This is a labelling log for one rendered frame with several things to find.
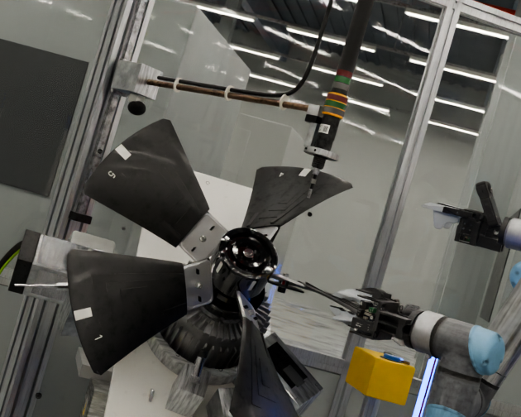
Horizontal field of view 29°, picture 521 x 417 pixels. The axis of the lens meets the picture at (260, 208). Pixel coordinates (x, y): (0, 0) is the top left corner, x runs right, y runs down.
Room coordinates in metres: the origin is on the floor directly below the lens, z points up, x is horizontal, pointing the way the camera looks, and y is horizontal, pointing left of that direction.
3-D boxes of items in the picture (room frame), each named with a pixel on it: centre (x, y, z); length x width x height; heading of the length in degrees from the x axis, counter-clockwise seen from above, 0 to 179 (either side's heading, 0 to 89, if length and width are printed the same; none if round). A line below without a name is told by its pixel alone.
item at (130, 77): (2.43, 0.38, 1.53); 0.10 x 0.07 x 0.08; 47
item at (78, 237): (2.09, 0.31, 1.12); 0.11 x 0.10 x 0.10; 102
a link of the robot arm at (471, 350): (1.75, -0.41, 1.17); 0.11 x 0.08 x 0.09; 49
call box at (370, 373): (2.37, -0.37, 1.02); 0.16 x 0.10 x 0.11; 12
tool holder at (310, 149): (2.01, -0.08, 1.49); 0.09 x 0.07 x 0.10; 47
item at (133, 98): (2.40, 0.35, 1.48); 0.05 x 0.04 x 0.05; 47
